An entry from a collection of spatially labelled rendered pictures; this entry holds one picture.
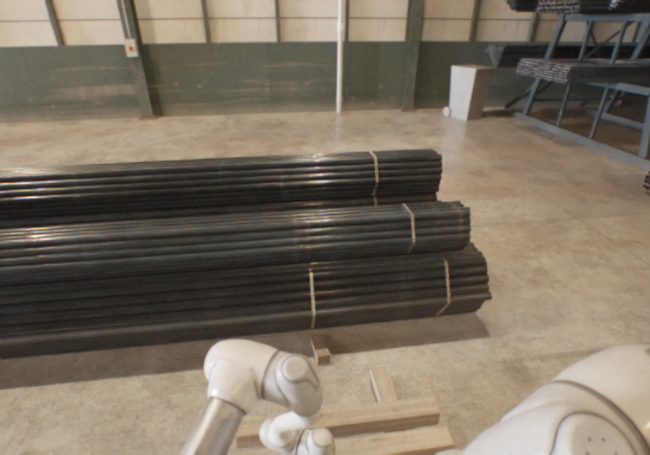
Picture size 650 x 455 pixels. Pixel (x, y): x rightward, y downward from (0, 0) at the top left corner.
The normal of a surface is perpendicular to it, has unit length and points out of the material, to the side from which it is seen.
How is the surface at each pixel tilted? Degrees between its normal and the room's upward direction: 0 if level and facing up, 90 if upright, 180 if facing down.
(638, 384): 2
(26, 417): 0
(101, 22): 90
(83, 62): 90
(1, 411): 0
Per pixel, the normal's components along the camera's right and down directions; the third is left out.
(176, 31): 0.14, 0.48
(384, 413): 0.00, -0.88
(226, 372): -0.17, -0.63
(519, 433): -0.82, -0.58
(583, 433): 0.04, -0.57
